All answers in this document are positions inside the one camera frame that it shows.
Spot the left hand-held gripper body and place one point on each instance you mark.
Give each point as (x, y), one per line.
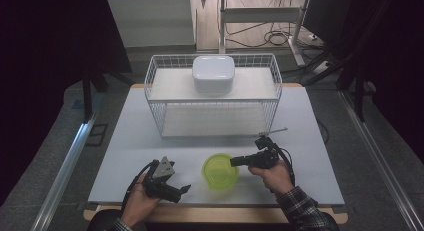
(161, 177)

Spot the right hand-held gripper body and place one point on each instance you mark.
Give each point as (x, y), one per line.
(266, 157)

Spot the green translucent plastic bowl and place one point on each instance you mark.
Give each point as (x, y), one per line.
(220, 172)

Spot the white square bowl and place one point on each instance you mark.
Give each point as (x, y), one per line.
(213, 72)

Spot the person's right hand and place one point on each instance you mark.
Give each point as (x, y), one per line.
(273, 181)

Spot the person's left hand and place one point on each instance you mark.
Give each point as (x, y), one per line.
(138, 202)

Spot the person's dark knee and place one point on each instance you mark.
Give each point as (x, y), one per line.
(103, 221)

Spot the white power strip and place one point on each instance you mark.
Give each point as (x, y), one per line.
(322, 67)

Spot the black metal stand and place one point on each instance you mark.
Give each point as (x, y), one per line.
(87, 97)
(359, 97)

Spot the black curtain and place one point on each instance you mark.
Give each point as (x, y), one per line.
(396, 57)
(43, 74)

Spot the black floor frame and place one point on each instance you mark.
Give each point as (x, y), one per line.
(97, 135)

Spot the aluminium rail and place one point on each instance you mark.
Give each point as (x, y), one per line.
(376, 157)
(66, 164)

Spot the white desk frame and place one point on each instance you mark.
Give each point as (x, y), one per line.
(263, 15)

